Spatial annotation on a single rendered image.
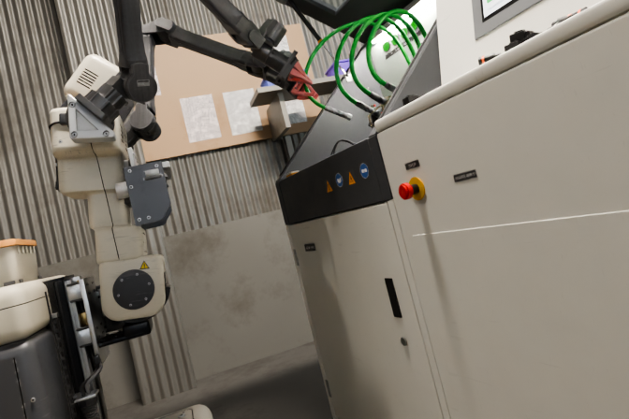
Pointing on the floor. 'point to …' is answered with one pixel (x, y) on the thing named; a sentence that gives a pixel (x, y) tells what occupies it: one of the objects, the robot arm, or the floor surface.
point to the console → (523, 209)
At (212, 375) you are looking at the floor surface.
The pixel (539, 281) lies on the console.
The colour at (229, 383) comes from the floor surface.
